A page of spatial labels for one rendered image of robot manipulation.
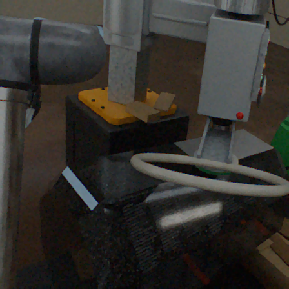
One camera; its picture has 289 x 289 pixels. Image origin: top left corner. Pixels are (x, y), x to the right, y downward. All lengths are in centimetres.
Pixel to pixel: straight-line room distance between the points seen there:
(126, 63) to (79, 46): 190
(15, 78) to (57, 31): 11
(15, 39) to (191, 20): 177
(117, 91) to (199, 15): 72
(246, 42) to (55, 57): 109
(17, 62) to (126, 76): 196
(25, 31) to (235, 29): 109
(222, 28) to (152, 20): 89
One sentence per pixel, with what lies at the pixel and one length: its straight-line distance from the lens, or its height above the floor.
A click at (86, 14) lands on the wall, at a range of 819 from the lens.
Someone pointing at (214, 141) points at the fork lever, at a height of 108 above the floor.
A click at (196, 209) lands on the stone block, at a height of 72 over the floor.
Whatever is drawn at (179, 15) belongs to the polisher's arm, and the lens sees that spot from 252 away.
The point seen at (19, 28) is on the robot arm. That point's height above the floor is 167.
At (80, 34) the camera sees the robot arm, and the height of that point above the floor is 166.
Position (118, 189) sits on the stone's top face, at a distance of 187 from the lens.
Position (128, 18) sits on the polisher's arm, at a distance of 257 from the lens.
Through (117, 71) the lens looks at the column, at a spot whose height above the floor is 99.
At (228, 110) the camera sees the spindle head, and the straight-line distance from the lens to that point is 186.
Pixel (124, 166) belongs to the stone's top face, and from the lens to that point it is 203.
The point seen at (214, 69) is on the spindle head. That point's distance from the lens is 181.
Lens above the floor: 187
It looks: 26 degrees down
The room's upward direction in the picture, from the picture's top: 7 degrees clockwise
